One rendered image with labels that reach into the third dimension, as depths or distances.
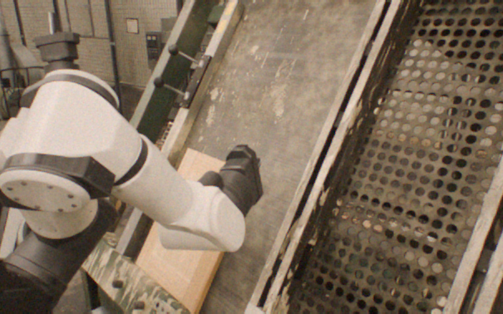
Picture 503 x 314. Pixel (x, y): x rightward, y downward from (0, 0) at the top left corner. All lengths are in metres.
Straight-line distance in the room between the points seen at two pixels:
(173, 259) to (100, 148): 0.84
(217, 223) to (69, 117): 0.23
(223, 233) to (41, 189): 0.24
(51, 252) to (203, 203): 0.24
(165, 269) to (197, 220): 0.72
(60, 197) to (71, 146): 0.05
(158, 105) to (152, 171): 1.12
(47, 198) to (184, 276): 0.79
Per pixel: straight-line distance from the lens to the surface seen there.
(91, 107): 0.41
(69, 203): 0.41
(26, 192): 0.40
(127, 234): 1.36
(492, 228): 0.78
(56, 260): 0.63
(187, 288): 1.14
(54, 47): 1.18
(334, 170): 0.90
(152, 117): 1.53
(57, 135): 0.39
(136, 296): 1.25
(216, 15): 1.62
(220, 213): 0.52
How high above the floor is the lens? 1.63
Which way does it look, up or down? 20 degrees down
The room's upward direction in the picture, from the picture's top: straight up
